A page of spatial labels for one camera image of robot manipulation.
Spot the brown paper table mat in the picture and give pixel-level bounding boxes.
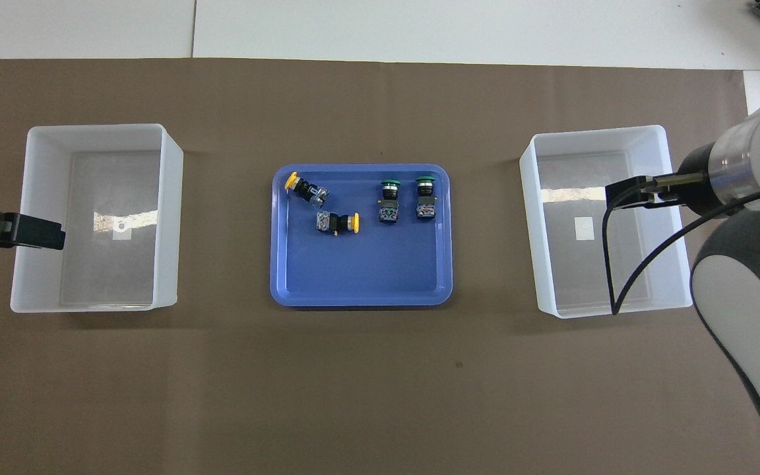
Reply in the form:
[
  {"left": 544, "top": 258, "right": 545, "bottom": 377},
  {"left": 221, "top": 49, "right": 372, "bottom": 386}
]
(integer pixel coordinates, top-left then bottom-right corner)
[{"left": 0, "top": 58, "right": 760, "bottom": 475}]

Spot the yellow push button switch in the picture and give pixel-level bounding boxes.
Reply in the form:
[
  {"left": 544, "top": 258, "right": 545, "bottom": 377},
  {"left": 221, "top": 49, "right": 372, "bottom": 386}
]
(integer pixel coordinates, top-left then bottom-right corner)
[
  {"left": 315, "top": 211, "right": 361, "bottom": 238},
  {"left": 285, "top": 171, "right": 331, "bottom": 207}
]

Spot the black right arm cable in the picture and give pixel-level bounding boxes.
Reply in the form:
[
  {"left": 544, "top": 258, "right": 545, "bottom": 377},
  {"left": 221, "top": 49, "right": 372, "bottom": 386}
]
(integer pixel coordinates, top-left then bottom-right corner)
[{"left": 601, "top": 181, "right": 760, "bottom": 317}]

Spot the translucent white plastic box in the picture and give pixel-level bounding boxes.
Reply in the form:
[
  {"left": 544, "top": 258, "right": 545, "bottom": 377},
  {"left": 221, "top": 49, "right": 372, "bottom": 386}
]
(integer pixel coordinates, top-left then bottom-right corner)
[
  {"left": 519, "top": 125, "right": 694, "bottom": 320},
  {"left": 10, "top": 123, "right": 185, "bottom": 314}
]

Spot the green push button switch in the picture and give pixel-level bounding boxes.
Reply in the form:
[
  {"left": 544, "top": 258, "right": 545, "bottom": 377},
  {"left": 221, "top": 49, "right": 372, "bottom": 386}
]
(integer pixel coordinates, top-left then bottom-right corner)
[
  {"left": 377, "top": 179, "right": 402, "bottom": 224},
  {"left": 414, "top": 176, "right": 439, "bottom": 221}
]

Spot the blue plastic tray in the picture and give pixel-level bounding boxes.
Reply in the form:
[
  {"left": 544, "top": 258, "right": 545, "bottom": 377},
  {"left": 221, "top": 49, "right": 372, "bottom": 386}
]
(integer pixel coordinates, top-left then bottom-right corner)
[{"left": 270, "top": 164, "right": 453, "bottom": 308}]

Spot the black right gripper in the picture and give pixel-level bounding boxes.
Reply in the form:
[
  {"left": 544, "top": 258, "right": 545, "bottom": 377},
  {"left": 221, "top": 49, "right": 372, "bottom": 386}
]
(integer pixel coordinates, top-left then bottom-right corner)
[{"left": 605, "top": 171, "right": 685, "bottom": 211}]

